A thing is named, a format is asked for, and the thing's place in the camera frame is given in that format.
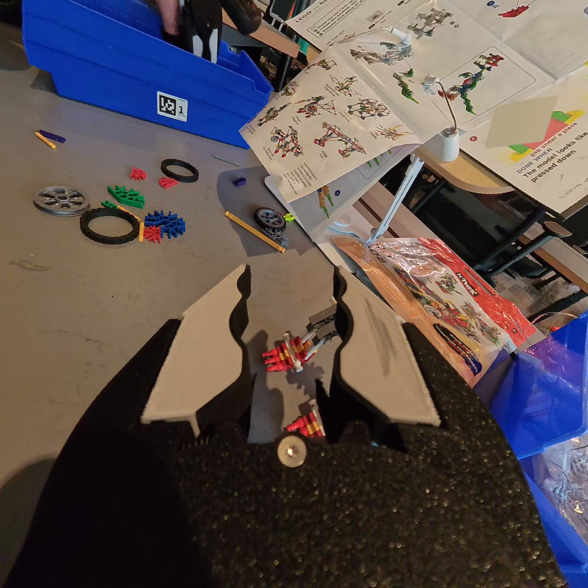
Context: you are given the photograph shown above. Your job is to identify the blue bin with square tag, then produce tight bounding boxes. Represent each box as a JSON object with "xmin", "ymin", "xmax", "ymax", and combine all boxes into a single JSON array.
[{"xmin": 21, "ymin": 0, "xmax": 275, "ymax": 150}]

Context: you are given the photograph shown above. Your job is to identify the grey wheel hub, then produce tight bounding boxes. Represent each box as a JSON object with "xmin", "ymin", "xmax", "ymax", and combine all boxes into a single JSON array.
[{"xmin": 32, "ymin": 186, "xmax": 91, "ymax": 217}]

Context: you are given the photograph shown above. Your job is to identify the brown wooden bench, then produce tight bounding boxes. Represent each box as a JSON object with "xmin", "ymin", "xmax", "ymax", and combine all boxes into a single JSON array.
[{"xmin": 358, "ymin": 181, "xmax": 432, "ymax": 239}]

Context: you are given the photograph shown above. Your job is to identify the orange red toy package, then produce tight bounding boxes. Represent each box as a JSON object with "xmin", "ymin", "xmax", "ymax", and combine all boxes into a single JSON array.
[{"xmin": 332, "ymin": 236, "xmax": 538, "ymax": 386}]

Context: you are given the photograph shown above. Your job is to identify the large green toy connector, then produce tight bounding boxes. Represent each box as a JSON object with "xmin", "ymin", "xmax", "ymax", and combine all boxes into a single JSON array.
[{"xmin": 107, "ymin": 185, "xmax": 146, "ymax": 210}]

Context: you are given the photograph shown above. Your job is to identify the long wooden board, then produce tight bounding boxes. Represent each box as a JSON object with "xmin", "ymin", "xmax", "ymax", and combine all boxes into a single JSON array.
[{"xmin": 519, "ymin": 230, "xmax": 588, "ymax": 295}]

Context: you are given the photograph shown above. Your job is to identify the light wooden desk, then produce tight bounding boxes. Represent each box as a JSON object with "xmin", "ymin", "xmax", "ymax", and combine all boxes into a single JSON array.
[{"xmin": 223, "ymin": 14, "xmax": 299, "ymax": 58}]

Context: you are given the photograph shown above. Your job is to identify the long yellow toy rod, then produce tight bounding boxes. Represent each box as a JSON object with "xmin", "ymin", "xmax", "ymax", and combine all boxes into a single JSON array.
[{"xmin": 224, "ymin": 211, "xmax": 286, "ymax": 254}]

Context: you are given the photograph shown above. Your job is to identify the printed procedure sheet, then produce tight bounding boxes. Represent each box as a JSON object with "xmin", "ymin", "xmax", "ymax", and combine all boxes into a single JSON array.
[{"xmin": 459, "ymin": 60, "xmax": 588, "ymax": 214}]

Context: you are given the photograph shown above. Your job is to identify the wooden table with black legs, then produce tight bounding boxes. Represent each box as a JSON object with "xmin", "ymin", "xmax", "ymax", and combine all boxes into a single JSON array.
[{"xmin": 413, "ymin": 147, "xmax": 588, "ymax": 295}]

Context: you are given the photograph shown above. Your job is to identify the white desk stand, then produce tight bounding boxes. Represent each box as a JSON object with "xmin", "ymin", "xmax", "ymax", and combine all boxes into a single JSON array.
[{"xmin": 264, "ymin": 25, "xmax": 461, "ymax": 258}]

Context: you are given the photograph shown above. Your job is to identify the large white instruction sheet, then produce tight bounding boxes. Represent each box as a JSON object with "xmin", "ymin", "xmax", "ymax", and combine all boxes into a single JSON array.
[{"xmin": 285, "ymin": 0, "xmax": 588, "ymax": 134}]

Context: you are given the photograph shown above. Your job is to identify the clear plastic bags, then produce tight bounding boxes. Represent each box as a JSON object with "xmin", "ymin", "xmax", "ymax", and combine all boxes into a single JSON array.
[{"xmin": 537, "ymin": 432, "xmax": 588, "ymax": 520}]

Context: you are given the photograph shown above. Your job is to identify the small wheel with grey hub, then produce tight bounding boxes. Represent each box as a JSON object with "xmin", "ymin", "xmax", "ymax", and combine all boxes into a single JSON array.
[{"xmin": 254, "ymin": 207, "xmax": 288, "ymax": 232}]

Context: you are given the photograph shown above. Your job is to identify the small black tyre ring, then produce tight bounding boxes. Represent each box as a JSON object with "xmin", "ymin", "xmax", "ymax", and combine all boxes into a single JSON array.
[{"xmin": 160, "ymin": 158, "xmax": 200, "ymax": 184}]

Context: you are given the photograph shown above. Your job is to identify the blue storage bin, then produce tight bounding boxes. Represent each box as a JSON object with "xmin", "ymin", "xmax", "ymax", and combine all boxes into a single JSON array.
[
  {"xmin": 473, "ymin": 310, "xmax": 588, "ymax": 460},
  {"xmin": 519, "ymin": 455, "xmax": 588, "ymax": 588}
]

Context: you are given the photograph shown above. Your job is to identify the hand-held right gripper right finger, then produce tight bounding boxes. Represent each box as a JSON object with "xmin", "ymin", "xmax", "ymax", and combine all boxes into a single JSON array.
[{"xmin": 316, "ymin": 266, "xmax": 443, "ymax": 450}]

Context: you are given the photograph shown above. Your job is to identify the large black tyre ring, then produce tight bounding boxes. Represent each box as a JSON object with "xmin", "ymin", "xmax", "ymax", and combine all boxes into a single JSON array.
[{"xmin": 79, "ymin": 208, "xmax": 143, "ymax": 245}]

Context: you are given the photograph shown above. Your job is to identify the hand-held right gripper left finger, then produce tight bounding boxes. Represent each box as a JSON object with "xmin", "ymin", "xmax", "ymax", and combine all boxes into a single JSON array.
[{"xmin": 141, "ymin": 264, "xmax": 254, "ymax": 444}]

